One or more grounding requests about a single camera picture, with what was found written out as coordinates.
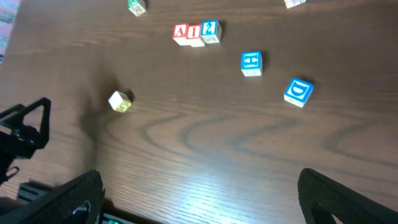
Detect green letter block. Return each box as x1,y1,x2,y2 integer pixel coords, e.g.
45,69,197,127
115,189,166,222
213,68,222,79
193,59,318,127
127,0,146,17

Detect red letter I block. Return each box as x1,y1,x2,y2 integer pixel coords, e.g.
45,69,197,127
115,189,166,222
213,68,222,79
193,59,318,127
187,24,205,47

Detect cream wooden block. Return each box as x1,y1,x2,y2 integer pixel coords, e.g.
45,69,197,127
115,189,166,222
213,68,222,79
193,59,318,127
284,0,307,9

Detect cream block with K drawing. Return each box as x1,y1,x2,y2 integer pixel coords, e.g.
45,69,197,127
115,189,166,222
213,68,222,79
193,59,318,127
108,91,132,113

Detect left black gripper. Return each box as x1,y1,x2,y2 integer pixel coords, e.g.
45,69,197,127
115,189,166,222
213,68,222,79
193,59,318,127
1,97,51,184

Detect blue number 2 block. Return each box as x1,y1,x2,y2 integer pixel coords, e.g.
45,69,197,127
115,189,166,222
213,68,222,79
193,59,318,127
201,20,222,44

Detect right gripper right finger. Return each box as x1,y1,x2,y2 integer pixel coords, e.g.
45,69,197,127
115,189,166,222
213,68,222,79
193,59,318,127
297,168,397,224

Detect blue letter H block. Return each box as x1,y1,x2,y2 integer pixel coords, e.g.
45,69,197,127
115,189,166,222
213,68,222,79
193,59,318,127
241,51,262,77

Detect blue letter D block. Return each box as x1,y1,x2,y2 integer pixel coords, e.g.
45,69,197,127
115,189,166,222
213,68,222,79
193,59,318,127
284,78,314,108

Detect red letter A block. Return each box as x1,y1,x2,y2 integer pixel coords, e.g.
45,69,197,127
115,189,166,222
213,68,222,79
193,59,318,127
172,23,190,46

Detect black mounting rail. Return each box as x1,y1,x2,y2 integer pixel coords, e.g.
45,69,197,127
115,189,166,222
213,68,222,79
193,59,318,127
17,180,137,224

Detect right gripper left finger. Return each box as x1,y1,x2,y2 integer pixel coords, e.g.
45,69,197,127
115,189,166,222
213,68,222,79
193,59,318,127
1,170,104,224

